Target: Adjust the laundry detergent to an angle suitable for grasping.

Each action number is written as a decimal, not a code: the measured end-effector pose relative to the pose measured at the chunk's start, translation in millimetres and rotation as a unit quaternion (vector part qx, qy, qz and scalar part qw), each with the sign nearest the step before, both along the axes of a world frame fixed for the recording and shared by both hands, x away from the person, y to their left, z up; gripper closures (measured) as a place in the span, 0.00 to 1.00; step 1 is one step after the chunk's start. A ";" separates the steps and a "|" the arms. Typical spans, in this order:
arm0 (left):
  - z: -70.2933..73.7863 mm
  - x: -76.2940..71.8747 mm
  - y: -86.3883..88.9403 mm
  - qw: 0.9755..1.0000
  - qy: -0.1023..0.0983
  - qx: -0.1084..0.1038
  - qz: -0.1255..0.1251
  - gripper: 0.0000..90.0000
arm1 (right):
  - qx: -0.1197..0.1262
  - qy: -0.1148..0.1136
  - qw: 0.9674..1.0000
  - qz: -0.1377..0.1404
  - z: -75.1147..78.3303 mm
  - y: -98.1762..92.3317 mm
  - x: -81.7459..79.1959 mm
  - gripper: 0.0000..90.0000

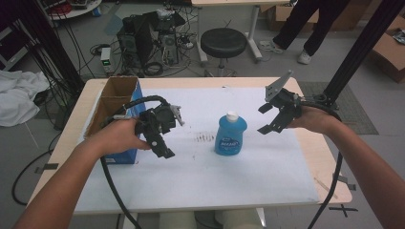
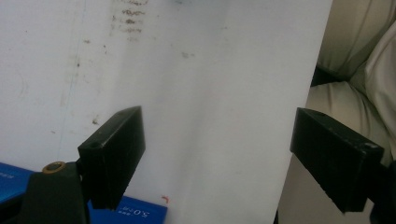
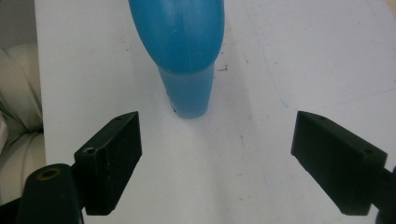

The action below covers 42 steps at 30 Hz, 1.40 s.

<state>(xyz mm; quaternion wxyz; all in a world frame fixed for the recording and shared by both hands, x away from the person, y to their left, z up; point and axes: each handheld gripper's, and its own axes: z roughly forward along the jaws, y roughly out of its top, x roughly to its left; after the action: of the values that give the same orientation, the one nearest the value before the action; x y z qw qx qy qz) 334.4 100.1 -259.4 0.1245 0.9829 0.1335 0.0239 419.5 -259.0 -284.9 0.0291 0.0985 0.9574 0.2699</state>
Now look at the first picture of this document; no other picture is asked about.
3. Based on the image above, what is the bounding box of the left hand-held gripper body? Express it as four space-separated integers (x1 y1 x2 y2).
134 104 186 142

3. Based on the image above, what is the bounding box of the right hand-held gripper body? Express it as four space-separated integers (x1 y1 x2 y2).
265 70 304 128

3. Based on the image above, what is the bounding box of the blue bottle with white cap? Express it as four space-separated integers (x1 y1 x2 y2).
214 111 248 156

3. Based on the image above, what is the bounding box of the blue cardboard box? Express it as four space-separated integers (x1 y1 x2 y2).
83 75 148 165

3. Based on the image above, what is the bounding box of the person's right hand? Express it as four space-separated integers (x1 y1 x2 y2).
286 104 343 136

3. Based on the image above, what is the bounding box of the person's left hand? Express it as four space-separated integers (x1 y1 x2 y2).
90 116 152 157

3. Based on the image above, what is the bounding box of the white table mat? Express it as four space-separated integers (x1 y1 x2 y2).
75 86 320 214

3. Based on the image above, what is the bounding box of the grey floor mat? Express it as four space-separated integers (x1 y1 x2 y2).
297 80 380 135

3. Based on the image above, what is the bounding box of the open computer case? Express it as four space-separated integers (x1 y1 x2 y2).
158 31 180 67

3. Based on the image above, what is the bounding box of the white-legged wooden table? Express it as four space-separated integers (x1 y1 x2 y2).
190 0 299 63

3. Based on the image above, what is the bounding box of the black round stool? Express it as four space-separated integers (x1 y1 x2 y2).
200 27 248 78

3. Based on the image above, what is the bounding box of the white power supply unit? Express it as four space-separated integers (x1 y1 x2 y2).
99 47 113 75

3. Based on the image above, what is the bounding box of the black computer tower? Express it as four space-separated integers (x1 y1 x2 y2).
117 15 154 76

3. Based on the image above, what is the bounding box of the grey tape strip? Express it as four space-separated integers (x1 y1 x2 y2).
332 173 357 192
33 162 60 175

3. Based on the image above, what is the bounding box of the brown cardboard box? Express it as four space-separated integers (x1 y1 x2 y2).
369 15 405 84
266 4 321 32

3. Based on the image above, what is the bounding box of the black metal stand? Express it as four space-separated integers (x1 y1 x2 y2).
18 0 85 96
313 0 405 109

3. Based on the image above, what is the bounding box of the black tape cross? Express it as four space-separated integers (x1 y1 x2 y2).
329 203 359 219

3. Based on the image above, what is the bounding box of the round white table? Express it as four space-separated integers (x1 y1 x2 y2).
37 0 103 21

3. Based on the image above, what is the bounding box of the white cloth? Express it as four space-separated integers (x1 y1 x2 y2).
0 70 52 128

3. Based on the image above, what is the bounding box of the coiled black cable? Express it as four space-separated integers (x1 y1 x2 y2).
142 61 165 77

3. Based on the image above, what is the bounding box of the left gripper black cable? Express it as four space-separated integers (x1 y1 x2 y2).
99 94 171 229

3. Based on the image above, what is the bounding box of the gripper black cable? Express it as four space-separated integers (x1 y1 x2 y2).
99 94 171 229
299 99 344 229

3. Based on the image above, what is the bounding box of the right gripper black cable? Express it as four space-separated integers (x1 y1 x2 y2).
299 99 344 229

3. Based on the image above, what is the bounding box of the black floor cable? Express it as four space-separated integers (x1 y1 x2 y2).
11 149 53 206

